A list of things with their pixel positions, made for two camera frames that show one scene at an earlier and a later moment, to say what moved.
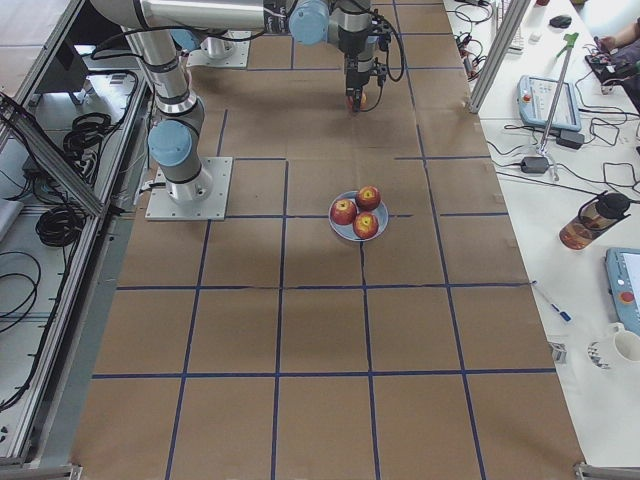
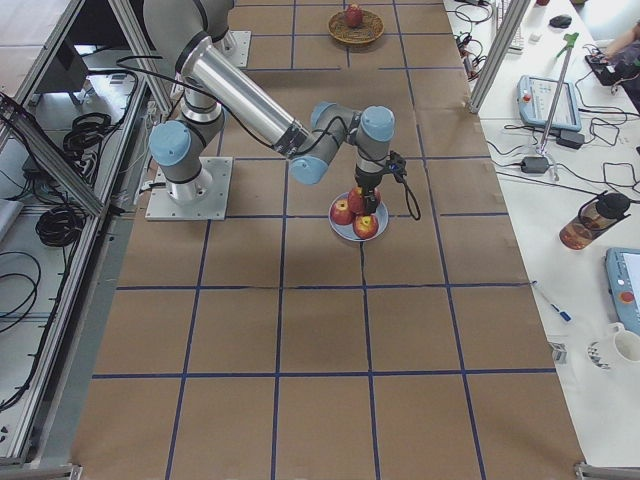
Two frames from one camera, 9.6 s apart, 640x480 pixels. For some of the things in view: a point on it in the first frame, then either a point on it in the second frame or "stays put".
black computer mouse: (560, 21) stays put
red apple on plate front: (365, 225) stays put
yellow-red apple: (363, 100) -> (356, 201)
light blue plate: (347, 231) stays put
